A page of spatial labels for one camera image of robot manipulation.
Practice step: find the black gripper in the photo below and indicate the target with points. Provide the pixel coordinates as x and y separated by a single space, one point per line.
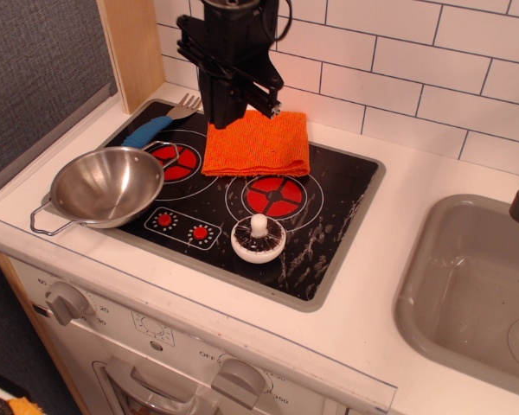
230 48

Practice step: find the silver pan with wire handles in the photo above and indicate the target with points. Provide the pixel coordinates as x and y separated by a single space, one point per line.
109 187

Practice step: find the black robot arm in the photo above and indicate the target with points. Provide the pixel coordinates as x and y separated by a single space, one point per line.
230 48

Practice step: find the orange rag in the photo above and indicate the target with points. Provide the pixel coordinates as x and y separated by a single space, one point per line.
258 146

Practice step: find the white toy mushroom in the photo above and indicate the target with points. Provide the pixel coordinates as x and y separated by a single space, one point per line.
258 239

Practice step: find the black toy stove top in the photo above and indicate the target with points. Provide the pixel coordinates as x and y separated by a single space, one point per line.
191 220

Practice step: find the grey timer knob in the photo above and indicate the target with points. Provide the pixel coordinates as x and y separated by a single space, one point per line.
65 302

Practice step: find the white toy oven front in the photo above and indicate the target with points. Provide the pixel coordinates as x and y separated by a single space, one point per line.
192 343

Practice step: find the grey oven knob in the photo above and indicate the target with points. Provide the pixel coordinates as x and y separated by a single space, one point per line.
240 382

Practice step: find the grey sink basin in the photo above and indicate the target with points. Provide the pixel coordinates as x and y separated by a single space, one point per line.
459 300

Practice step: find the orange and black cloth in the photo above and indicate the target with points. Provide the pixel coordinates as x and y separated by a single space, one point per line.
19 406

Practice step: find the fork with blue handle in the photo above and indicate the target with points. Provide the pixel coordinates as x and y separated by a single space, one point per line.
144 134

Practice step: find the wooden post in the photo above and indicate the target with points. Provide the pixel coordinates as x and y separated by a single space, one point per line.
132 39

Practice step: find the grey oven door handle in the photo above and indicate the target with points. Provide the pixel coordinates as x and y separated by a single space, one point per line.
149 388

